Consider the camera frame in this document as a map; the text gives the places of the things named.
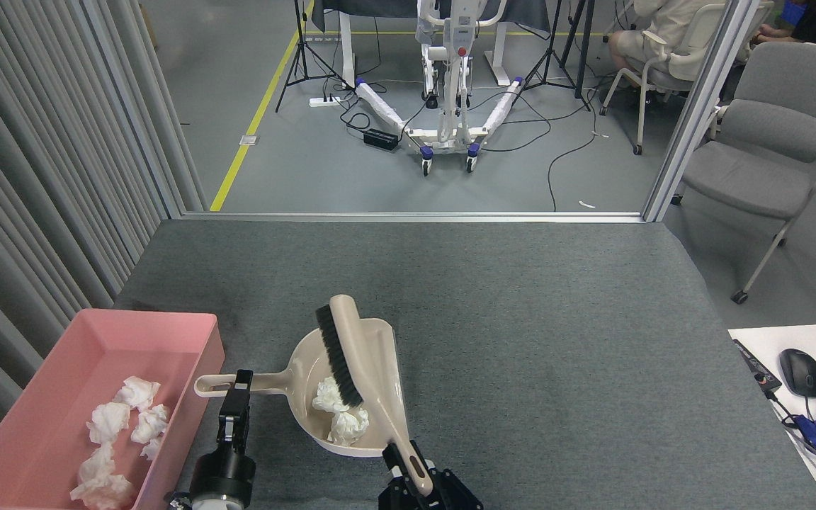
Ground beige plastic dustpan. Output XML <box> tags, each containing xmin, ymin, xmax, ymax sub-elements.
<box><xmin>194</xmin><ymin>317</ymin><xmax>404</xmax><ymax>458</ymax></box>

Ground grey slatted partition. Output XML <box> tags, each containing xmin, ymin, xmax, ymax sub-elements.
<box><xmin>0</xmin><ymin>0</ymin><xmax>207</xmax><ymax>482</ymax></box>

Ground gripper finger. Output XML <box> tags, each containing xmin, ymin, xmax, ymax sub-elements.
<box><xmin>408</xmin><ymin>441</ymin><xmax>484</xmax><ymax>510</ymax></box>

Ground silver aluminium post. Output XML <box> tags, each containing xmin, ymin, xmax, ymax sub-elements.
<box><xmin>642</xmin><ymin>0</ymin><xmax>763</xmax><ymax>222</ymax></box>

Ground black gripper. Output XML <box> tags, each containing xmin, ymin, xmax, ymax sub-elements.
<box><xmin>189</xmin><ymin>369</ymin><xmax>420</xmax><ymax>510</ymax></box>

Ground silver aluminium rail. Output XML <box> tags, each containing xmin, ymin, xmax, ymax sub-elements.
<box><xmin>181</xmin><ymin>210</ymin><xmax>646</xmax><ymax>225</ymax></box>

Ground black tripod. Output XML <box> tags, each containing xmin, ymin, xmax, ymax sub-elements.
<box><xmin>514</xmin><ymin>0</ymin><xmax>594</xmax><ymax>113</ymax></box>
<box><xmin>275</xmin><ymin>0</ymin><xmax>352</xmax><ymax>114</ymax></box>

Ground pink plastic bin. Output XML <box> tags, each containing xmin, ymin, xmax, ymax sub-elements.
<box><xmin>0</xmin><ymin>308</ymin><xmax>226</xmax><ymax>510</ymax></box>

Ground white side table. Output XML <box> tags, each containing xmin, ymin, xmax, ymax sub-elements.
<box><xmin>728</xmin><ymin>322</ymin><xmax>816</xmax><ymax>510</ymax></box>

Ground white-legged desk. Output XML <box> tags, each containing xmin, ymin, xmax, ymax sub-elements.
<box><xmin>309</xmin><ymin>0</ymin><xmax>552</xmax><ymax>89</ymax></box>

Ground black computer mouse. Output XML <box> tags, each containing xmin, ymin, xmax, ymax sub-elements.
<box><xmin>778</xmin><ymin>348</ymin><xmax>816</xmax><ymax>399</ymax></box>

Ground grey padded chair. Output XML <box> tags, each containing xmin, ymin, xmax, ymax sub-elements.
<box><xmin>671</xmin><ymin>42</ymin><xmax>816</xmax><ymax>305</ymax></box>

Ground black power adapter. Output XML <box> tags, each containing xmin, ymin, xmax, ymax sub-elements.
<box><xmin>363</xmin><ymin>128</ymin><xmax>400</xmax><ymax>151</ymax></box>

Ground white office chair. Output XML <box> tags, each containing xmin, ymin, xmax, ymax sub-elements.
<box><xmin>599</xmin><ymin>0</ymin><xmax>729</xmax><ymax>154</ymax></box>

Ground beige hand brush black bristles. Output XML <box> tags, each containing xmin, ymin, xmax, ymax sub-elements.
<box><xmin>315</xmin><ymin>294</ymin><xmax>434</xmax><ymax>497</ymax></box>

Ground white stand on wheels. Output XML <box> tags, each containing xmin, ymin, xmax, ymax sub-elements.
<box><xmin>355</xmin><ymin>0</ymin><xmax>526</xmax><ymax>176</ymax></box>

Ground black flat device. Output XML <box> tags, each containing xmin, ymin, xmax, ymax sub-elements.
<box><xmin>732</xmin><ymin>339</ymin><xmax>783</xmax><ymax>396</ymax></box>

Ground black floor cable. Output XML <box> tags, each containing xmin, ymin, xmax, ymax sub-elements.
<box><xmin>482</xmin><ymin>92</ymin><xmax>597</xmax><ymax>212</ymax></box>

